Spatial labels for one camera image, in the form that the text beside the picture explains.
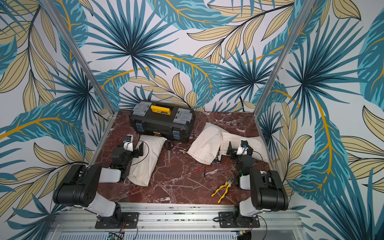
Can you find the black plastic toolbox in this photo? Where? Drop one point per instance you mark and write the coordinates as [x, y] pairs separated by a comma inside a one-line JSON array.
[[171, 122]]

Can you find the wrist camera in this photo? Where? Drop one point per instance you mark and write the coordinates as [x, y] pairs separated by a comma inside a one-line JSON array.
[[128, 143], [243, 148]]

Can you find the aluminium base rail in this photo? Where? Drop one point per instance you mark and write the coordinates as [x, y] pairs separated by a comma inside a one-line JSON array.
[[178, 222]]

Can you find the cream cloth bag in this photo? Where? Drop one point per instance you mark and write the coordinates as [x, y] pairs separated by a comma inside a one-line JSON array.
[[260, 150], [206, 146], [142, 168]]

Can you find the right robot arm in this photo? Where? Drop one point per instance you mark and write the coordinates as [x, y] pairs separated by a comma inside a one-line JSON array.
[[266, 188]]

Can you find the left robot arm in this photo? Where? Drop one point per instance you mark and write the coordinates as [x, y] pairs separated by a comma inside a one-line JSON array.
[[79, 188]]

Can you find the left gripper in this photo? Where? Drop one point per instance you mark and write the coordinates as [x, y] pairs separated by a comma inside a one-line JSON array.
[[135, 151]]

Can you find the right aluminium frame post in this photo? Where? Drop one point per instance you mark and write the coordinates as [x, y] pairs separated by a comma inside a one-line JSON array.
[[290, 40]]

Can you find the yellow black pliers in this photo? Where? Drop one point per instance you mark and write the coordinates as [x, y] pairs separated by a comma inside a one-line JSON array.
[[224, 187]]

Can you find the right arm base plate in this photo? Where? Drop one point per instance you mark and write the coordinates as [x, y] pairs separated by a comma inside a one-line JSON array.
[[228, 220]]

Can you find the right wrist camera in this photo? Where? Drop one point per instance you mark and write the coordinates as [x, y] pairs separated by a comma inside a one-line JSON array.
[[243, 148]]

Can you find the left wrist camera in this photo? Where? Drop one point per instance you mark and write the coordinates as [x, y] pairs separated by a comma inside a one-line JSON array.
[[128, 143]]

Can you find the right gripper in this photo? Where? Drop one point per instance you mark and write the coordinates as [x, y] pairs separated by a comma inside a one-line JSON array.
[[235, 151]]

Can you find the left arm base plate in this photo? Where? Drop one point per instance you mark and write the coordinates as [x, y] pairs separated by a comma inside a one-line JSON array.
[[127, 220]]

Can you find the left aluminium frame post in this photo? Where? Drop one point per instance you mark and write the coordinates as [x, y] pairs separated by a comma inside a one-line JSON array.
[[59, 22]]

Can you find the aluminium frame post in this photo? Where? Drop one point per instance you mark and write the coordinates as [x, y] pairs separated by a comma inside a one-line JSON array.
[[59, 22], [290, 40]]

